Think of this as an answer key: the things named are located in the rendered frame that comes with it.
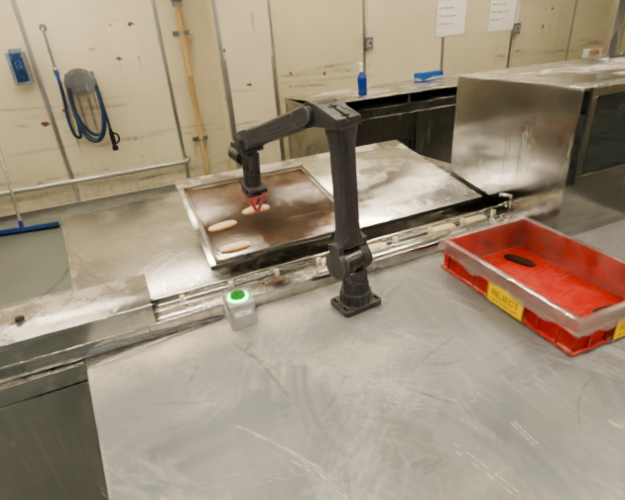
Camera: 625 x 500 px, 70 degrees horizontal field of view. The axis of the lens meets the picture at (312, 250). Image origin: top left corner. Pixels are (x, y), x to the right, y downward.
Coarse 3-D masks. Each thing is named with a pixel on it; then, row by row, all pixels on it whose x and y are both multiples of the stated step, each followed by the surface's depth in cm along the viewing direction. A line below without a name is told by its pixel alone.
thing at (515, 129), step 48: (480, 96) 160; (528, 96) 142; (576, 96) 127; (480, 144) 165; (528, 144) 146; (576, 144) 199; (480, 192) 172; (528, 192) 151; (576, 192) 141; (624, 192) 152
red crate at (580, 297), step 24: (456, 264) 129; (504, 264) 135; (552, 264) 133; (480, 288) 122; (552, 288) 122; (576, 288) 121; (600, 288) 121; (528, 312) 108; (576, 312) 112; (552, 336) 103; (600, 336) 100
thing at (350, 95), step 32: (320, 96) 355; (352, 96) 329; (384, 96) 308; (416, 96) 343; (448, 96) 333; (320, 128) 329; (384, 128) 319; (416, 128) 330; (448, 128) 342; (448, 160) 355
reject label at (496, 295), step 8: (488, 288) 117; (496, 288) 114; (488, 296) 118; (496, 296) 115; (504, 296) 112; (496, 304) 116; (504, 304) 113; (512, 304) 110; (512, 312) 111; (520, 312) 109; (520, 320) 109; (616, 328) 99; (624, 328) 101; (616, 336) 101
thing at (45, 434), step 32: (0, 384) 104; (32, 384) 107; (64, 384) 110; (0, 416) 107; (32, 416) 110; (64, 416) 114; (0, 448) 110; (32, 448) 113; (64, 448) 117; (96, 448) 122; (0, 480) 113; (32, 480) 117; (64, 480) 121; (96, 480) 126
